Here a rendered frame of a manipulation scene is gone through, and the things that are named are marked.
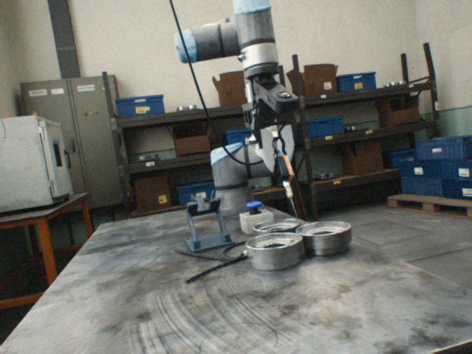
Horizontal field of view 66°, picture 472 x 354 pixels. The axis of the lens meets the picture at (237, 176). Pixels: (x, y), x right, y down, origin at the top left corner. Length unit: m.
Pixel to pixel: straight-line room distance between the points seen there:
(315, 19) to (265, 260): 4.99
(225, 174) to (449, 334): 0.89
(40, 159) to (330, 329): 2.56
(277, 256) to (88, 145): 3.98
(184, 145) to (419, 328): 3.83
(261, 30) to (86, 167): 3.88
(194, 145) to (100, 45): 1.69
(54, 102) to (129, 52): 1.07
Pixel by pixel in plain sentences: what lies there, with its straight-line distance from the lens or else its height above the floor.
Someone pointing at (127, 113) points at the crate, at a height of 1.55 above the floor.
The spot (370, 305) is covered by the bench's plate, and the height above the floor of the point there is 0.80.
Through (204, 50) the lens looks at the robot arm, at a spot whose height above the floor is 1.25.
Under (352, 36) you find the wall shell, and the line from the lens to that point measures 5.69.
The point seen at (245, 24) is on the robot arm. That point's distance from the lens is 0.78.
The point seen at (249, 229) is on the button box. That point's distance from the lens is 0.91.
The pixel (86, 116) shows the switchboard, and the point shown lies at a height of 1.61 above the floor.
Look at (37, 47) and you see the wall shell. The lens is 5.04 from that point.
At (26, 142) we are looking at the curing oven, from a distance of 2.87.
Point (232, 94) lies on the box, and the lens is 4.34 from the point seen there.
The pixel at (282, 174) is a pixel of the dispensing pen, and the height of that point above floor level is 0.95.
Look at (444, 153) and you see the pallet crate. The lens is 4.53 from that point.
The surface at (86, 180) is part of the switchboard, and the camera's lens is 4.52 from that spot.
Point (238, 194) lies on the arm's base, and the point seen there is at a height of 0.86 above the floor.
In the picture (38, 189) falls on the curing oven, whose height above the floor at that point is 0.93.
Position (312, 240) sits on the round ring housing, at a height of 0.83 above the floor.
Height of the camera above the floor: 1.02
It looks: 4 degrees down
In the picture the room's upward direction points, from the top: 8 degrees counter-clockwise
